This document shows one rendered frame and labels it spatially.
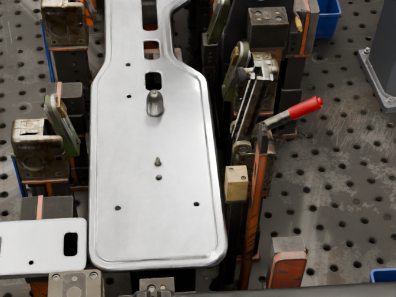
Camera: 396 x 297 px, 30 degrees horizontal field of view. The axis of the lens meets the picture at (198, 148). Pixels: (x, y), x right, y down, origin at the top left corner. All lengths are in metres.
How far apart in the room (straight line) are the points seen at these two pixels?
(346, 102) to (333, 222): 0.36
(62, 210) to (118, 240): 0.12
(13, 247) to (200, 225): 0.30
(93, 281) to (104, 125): 0.35
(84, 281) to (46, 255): 0.12
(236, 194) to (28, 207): 0.35
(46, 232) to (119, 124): 0.25
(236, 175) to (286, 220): 0.42
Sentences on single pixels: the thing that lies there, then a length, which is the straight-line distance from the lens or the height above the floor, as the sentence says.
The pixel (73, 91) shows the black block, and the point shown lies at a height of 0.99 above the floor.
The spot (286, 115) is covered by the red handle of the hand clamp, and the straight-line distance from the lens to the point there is 1.21.
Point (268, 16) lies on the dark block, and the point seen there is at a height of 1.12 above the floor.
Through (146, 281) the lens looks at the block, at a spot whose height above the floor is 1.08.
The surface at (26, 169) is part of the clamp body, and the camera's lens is 1.35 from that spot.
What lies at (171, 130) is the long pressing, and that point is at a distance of 1.33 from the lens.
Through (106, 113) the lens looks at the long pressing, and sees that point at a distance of 1.36.
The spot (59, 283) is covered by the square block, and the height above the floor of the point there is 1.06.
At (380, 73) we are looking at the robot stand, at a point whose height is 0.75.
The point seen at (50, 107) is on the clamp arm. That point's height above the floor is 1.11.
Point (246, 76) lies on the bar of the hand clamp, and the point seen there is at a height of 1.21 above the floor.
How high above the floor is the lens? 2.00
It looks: 50 degrees down
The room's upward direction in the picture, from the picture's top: 2 degrees clockwise
